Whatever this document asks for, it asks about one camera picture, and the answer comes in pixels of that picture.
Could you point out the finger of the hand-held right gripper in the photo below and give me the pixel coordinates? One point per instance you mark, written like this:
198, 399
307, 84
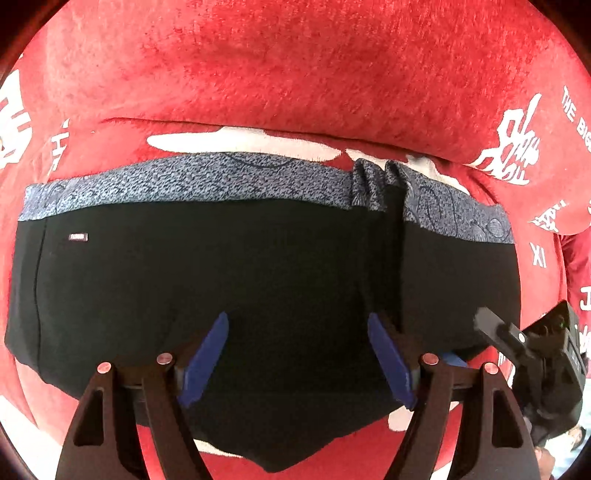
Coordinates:
455, 360
501, 334

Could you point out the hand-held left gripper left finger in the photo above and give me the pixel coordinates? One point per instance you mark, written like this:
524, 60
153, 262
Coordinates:
205, 360

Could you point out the red printed blanket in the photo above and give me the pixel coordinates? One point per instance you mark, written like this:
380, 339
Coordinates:
295, 69

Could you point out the black pants with grey trim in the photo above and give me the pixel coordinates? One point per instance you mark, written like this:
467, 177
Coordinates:
231, 258

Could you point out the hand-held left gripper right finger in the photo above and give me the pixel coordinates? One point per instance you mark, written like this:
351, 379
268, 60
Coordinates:
390, 360

